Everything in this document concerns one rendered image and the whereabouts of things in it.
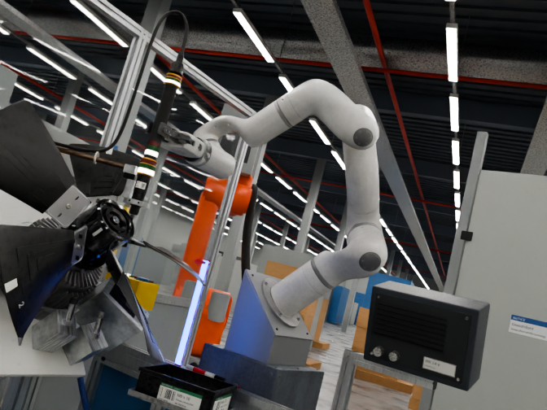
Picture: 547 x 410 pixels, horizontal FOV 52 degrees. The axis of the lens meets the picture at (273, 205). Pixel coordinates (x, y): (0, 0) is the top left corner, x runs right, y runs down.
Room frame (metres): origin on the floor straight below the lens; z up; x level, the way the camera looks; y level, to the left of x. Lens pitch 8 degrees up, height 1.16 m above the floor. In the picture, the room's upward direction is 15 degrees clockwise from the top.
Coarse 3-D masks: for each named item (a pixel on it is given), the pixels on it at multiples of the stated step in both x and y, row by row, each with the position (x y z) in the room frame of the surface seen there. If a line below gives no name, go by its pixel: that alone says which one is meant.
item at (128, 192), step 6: (126, 168) 1.44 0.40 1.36; (132, 168) 1.44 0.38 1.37; (126, 174) 1.44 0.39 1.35; (132, 174) 1.44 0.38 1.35; (132, 180) 1.44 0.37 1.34; (126, 186) 1.44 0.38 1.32; (132, 186) 1.44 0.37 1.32; (126, 192) 1.44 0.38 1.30; (132, 192) 1.46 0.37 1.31; (126, 198) 1.43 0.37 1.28; (132, 198) 1.42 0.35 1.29; (138, 204) 1.42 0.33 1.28; (144, 204) 1.43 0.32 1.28
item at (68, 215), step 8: (72, 192) 1.33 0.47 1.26; (80, 192) 1.33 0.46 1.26; (64, 200) 1.32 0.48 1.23; (72, 200) 1.33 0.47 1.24; (80, 200) 1.34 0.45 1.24; (88, 200) 1.35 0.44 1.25; (48, 208) 1.31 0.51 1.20; (56, 208) 1.32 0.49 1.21; (64, 208) 1.33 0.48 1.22; (72, 208) 1.34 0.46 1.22; (80, 208) 1.34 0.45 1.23; (56, 216) 1.32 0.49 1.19; (64, 216) 1.33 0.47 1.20; (72, 216) 1.34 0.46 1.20; (64, 224) 1.34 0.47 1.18
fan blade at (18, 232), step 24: (0, 240) 1.04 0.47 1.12; (24, 240) 1.10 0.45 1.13; (48, 240) 1.16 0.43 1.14; (72, 240) 1.24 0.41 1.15; (0, 264) 1.04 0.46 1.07; (24, 264) 1.10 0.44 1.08; (48, 264) 1.17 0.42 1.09; (24, 288) 1.11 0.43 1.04; (48, 288) 1.20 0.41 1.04; (24, 312) 1.12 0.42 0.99
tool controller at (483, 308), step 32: (384, 288) 1.37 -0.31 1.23; (416, 288) 1.40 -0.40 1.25; (384, 320) 1.37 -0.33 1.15; (416, 320) 1.33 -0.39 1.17; (448, 320) 1.28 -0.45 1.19; (480, 320) 1.26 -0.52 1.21; (384, 352) 1.38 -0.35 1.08; (416, 352) 1.34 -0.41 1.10; (448, 352) 1.29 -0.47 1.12; (480, 352) 1.32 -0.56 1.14; (448, 384) 1.31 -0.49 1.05
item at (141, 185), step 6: (180, 54) 1.45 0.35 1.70; (180, 60) 1.45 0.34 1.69; (174, 66) 1.44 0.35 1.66; (180, 66) 1.44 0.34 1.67; (174, 72) 1.47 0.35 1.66; (180, 72) 1.45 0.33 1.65; (138, 174) 1.45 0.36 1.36; (138, 180) 1.44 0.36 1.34; (144, 180) 1.44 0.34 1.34; (150, 180) 1.45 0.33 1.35; (138, 186) 1.44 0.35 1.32; (144, 186) 1.44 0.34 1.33; (138, 192) 1.44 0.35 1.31; (144, 192) 1.45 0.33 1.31; (138, 198) 1.44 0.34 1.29; (132, 204) 1.44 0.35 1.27; (132, 210) 1.45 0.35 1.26; (138, 210) 1.45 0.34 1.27
